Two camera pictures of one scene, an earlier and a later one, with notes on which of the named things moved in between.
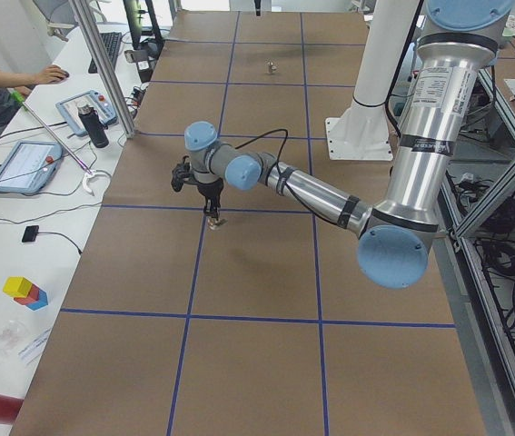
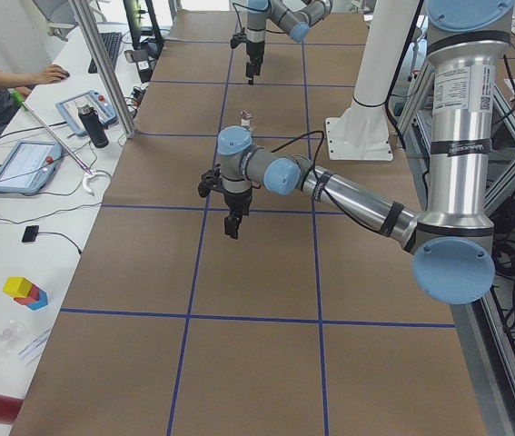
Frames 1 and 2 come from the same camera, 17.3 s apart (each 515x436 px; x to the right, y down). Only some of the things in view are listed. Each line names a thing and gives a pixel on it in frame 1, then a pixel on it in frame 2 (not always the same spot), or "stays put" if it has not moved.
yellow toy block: (16, 286) stays put
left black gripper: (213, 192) to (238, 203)
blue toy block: (41, 302) stays put
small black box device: (30, 233) stays put
